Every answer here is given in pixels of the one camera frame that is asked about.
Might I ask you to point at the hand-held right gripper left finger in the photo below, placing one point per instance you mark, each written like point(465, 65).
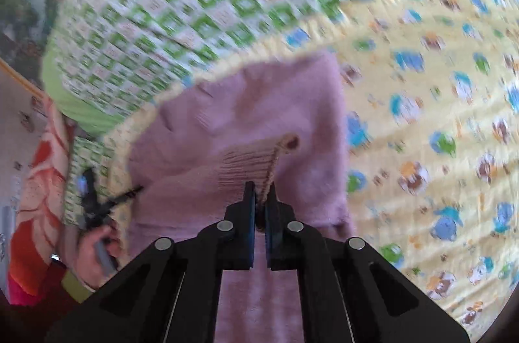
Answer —
point(249, 231)

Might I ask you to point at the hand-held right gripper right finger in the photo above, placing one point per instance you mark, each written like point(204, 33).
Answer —
point(272, 233)

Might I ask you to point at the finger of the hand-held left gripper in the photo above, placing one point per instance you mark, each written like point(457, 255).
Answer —
point(127, 195)

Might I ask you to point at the purple towel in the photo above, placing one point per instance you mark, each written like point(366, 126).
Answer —
point(251, 112)

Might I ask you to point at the person's left forearm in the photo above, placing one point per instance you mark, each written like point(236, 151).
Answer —
point(79, 286)

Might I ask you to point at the person's left hand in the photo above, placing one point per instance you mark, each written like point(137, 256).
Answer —
point(83, 258)

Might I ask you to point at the green checked pillow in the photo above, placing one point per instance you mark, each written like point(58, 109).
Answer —
point(87, 152)

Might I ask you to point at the orange floral blanket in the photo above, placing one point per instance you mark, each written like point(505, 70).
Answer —
point(36, 185)

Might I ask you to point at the red cloth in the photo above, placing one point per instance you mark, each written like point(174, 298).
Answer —
point(44, 286)

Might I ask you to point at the yellow bear print blanket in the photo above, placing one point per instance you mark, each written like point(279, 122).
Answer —
point(425, 104)

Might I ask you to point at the green checked quilt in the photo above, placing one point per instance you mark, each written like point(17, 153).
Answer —
point(202, 2)

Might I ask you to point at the gold framed picture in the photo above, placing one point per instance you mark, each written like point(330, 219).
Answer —
point(24, 2)

